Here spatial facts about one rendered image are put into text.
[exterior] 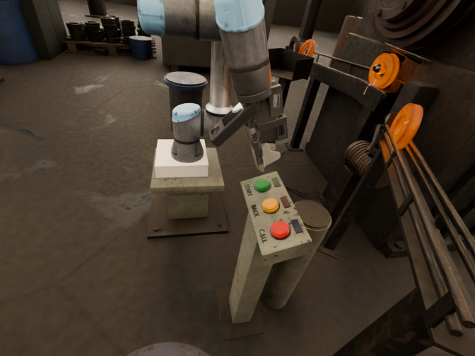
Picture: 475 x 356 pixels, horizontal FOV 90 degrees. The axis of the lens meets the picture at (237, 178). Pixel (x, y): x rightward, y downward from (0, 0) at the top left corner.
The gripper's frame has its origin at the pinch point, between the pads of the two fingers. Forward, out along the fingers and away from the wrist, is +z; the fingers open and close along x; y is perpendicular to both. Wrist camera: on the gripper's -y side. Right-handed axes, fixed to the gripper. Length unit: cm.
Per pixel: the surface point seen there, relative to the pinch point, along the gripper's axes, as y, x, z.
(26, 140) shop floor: -138, 121, 20
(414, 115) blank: 53, 13, 8
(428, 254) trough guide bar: 19.1, -30.7, 0.4
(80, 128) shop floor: -112, 141, 29
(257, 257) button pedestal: -6.7, -12.3, 19.2
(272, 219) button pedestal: -0.7, -11.2, 6.7
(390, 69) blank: 75, 55, 13
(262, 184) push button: 0.1, -0.2, 5.6
